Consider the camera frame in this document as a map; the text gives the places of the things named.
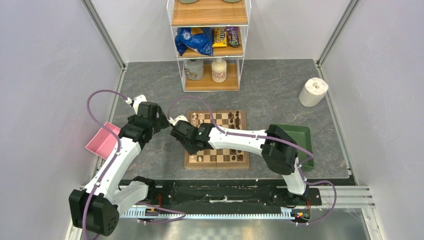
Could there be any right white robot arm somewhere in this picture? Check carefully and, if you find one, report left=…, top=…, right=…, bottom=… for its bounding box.
left=170, top=119, right=314, bottom=205

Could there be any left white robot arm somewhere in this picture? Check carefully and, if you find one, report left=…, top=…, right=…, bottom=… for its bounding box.
left=68, top=101, right=170, bottom=237

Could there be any wooden chess board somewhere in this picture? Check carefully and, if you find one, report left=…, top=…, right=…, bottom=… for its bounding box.
left=184, top=109, right=250, bottom=169

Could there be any pink tray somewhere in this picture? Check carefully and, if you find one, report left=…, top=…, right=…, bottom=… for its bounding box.
left=85, top=127, right=117, bottom=160

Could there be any grey bottle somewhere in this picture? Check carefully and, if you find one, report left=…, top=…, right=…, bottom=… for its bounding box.
left=183, top=59, right=204, bottom=81

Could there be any cream bottle pink lettering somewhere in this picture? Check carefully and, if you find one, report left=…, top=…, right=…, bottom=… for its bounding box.
left=211, top=58, right=227, bottom=83

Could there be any blue snack bag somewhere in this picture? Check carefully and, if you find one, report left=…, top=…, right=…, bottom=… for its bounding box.
left=174, top=27, right=213, bottom=56

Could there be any yellow candy bag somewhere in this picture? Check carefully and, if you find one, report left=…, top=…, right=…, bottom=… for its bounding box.
left=212, top=27, right=228, bottom=48

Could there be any green tray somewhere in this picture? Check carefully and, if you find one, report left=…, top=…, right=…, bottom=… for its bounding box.
left=276, top=124, right=315, bottom=173

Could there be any brown candy bag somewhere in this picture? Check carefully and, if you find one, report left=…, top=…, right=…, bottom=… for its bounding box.
left=225, top=26, right=241, bottom=48

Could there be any white paper towel roll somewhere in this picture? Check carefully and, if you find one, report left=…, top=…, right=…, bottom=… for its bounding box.
left=298, top=77, right=329, bottom=107

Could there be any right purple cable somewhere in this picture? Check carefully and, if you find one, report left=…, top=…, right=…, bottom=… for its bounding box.
left=166, top=96, right=338, bottom=226

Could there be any purple cable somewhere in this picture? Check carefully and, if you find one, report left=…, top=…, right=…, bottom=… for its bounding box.
left=166, top=96, right=338, bottom=226
left=81, top=90, right=133, bottom=240

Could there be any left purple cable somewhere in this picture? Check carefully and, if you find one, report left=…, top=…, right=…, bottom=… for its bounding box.
left=81, top=90, right=133, bottom=240

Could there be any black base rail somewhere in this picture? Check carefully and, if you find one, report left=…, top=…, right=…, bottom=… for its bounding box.
left=115, top=178, right=323, bottom=220

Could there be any white wire wooden shelf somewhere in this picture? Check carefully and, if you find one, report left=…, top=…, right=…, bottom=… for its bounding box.
left=166, top=0, right=252, bottom=92

